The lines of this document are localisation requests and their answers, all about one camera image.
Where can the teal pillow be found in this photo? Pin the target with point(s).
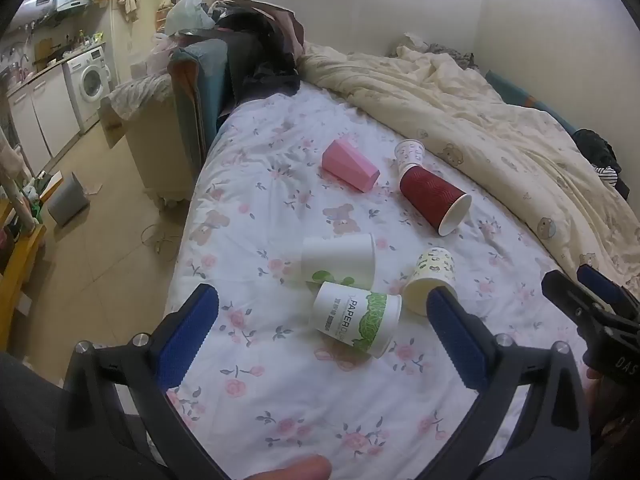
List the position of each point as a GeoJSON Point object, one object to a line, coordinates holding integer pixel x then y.
{"type": "Point", "coordinates": [525, 97]}

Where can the person's left hand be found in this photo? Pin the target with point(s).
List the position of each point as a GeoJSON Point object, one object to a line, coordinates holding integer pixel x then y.
{"type": "Point", "coordinates": [295, 469]}

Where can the white cup with green leaves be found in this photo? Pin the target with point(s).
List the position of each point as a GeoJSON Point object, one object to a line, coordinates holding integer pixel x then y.
{"type": "Point", "coordinates": [340, 259]}

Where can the pink faceted cup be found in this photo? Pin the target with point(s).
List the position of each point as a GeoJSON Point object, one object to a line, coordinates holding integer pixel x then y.
{"type": "Point", "coordinates": [347, 164]}

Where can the teal padded headboard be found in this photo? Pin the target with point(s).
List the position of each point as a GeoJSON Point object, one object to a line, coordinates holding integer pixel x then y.
{"type": "Point", "coordinates": [200, 90]}

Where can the black white striped cloth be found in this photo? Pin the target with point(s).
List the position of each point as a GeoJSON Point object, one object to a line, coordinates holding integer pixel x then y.
{"type": "Point", "coordinates": [607, 175]}

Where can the white microwave oven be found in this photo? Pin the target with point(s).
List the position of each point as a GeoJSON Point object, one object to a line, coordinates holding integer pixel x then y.
{"type": "Point", "coordinates": [37, 4]}

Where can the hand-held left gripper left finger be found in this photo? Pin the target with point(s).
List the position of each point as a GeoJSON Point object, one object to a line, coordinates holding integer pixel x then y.
{"type": "Point", "coordinates": [191, 337]}

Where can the person's right hand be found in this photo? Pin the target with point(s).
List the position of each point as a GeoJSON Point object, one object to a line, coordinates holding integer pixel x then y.
{"type": "Point", "coordinates": [593, 374]}

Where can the grey crumpled cloth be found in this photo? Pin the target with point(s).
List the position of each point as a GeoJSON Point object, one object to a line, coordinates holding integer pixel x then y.
{"type": "Point", "coordinates": [452, 54]}

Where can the grey trash bin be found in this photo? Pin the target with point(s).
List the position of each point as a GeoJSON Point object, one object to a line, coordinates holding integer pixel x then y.
{"type": "Point", "coordinates": [69, 200]}

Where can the white floral bed sheet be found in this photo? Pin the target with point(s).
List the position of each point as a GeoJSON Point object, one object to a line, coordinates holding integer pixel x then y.
{"type": "Point", "coordinates": [280, 210]}

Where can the yellow patterned paper cup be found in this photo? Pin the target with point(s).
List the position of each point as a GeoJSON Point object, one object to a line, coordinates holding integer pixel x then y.
{"type": "Point", "coordinates": [431, 277]}

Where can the yellow wooden table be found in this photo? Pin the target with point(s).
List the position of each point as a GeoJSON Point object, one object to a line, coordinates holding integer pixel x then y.
{"type": "Point", "coordinates": [17, 270]}

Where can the cream fabric covered furniture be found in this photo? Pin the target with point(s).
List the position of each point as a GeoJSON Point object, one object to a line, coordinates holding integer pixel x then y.
{"type": "Point", "coordinates": [155, 140]}

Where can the small white printed paper cup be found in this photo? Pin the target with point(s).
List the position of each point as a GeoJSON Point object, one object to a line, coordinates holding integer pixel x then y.
{"type": "Point", "coordinates": [409, 154]}

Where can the white washing machine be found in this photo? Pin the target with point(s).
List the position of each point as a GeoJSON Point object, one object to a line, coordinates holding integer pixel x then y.
{"type": "Point", "coordinates": [92, 82]}

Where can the white cup with green band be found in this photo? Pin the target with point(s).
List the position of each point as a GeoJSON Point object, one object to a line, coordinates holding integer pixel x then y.
{"type": "Point", "coordinates": [352, 316]}

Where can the dark bundled garment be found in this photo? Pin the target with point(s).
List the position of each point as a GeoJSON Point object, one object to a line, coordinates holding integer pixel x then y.
{"type": "Point", "coordinates": [595, 149]}

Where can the beige hanging cloth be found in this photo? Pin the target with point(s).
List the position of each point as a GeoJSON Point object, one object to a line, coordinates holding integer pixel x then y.
{"type": "Point", "coordinates": [129, 4]}

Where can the white kitchen cabinets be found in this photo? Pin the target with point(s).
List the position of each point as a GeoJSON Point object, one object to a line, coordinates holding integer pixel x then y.
{"type": "Point", "coordinates": [45, 110]}

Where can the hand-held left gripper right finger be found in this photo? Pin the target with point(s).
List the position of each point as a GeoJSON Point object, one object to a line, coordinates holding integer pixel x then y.
{"type": "Point", "coordinates": [457, 340]}

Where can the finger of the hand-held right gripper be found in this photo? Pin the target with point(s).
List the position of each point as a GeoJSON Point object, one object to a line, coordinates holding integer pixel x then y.
{"type": "Point", "coordinates": [567, 295]}
{"type": "Point", "coordinates": [600, 282]}

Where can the white plastic bag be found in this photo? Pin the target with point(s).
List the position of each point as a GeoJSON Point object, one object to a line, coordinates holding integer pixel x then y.
{"type": "Point", "coordinates": [187, 12]}

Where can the pile of dark clothes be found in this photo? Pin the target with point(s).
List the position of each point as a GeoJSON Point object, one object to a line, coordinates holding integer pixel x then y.
{"type": "Point", "coordinates": [260, 52]}

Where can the cream bear print quilt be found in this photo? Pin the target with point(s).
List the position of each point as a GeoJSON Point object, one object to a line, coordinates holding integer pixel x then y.
{"type": "Point", "coordinates": [475, 110]}

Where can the red ribbed paper cup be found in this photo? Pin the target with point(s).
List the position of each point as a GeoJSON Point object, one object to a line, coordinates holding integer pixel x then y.
{"type": "Point", "coordinates": [432, 197]}

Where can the cardboard box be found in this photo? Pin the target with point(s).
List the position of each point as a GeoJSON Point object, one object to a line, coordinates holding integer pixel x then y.
{"type": "Point", "coordinates": [111, 125]}

